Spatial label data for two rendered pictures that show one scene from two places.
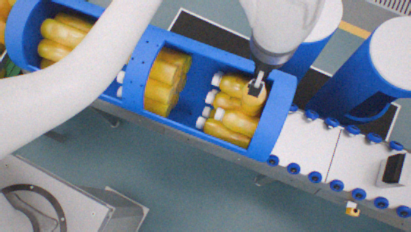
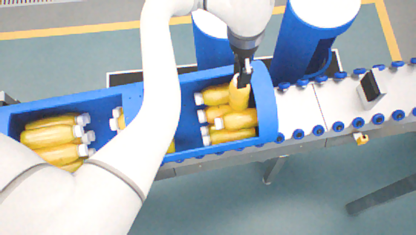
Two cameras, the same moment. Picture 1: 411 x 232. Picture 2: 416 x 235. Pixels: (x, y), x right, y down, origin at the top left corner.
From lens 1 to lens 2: 28 cm
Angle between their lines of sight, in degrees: 12
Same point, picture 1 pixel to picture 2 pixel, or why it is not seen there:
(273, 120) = (266, 99)
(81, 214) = not seen: outside the picture
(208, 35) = not seen: hidden behind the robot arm
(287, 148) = (282, 123)
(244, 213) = (273, 215)
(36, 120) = (161, 143)
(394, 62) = (318, 11)
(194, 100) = (186, 130)
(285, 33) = (261, 14)
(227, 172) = (236, 190)
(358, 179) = (350, 113)
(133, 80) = not seen: hidden behind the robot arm
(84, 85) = (172, 108)
